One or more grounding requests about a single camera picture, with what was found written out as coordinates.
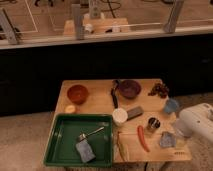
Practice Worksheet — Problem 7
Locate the white cup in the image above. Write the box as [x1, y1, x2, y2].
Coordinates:
[112, 108, 128, 126]

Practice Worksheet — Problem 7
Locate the yellow-green banana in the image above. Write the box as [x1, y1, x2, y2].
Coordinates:
[117, 132, 129, 162]

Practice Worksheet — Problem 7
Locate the blue-grey towel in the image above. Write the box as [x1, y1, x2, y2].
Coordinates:
[159, 132, 176, 148]

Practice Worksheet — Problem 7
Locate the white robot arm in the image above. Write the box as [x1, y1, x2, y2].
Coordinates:
[172, 103, 213, 143]

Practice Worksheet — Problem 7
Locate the black brush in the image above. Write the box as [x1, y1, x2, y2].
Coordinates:
[111, 80, 119, 109]

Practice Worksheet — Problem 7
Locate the red chili pepper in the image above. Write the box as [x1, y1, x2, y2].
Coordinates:
[137, 125, 150, 152]

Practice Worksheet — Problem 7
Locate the green plastic tray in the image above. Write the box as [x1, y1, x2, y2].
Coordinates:
[44, 114, 113, 167]

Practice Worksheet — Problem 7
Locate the metal can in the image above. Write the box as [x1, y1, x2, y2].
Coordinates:
[147, 117, 161, 133]

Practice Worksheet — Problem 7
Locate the grey metal post left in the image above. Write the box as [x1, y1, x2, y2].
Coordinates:
[0, 8, 19, 45]

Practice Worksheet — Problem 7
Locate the small yellow round object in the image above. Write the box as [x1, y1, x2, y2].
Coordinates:
[65, 105, 77, 114]

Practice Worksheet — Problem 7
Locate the grey block eraser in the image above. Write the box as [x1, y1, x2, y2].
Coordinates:
[127, 106, 144, 120]

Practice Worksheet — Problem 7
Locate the purple bowl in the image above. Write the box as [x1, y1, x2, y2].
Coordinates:
[118, 80, 141, 99]

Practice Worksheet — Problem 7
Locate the grey metal post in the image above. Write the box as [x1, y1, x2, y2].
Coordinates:
[164, 0, 184, 33]
[0, 8, 19, 45]
[71, 4, 84, 40]

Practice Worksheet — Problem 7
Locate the light blue cup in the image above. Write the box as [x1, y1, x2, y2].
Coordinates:
[163, 98, 180, 114]

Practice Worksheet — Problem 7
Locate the orange bowl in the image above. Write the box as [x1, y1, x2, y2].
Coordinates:
[67, 85, 89, 105]

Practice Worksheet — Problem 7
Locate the grey metal post middle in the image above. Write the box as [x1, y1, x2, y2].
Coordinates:
[71, 4, 84, 40]

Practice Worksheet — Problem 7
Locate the grey metal post right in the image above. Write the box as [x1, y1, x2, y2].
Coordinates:
[164, 0, 184, 33]

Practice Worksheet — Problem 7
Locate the dark grape bunch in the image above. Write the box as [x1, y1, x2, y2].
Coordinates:
[148, 83, 169, 98]

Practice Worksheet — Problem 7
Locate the blue sponge in tray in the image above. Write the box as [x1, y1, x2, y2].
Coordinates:
[76, 139, 95, 163]

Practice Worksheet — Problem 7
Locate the wooden table in background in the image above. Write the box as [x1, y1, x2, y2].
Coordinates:
[63, 18, 131, 36]

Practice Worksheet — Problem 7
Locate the metal spoon in tray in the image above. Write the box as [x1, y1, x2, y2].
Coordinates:
[77, 127, 104, 141]

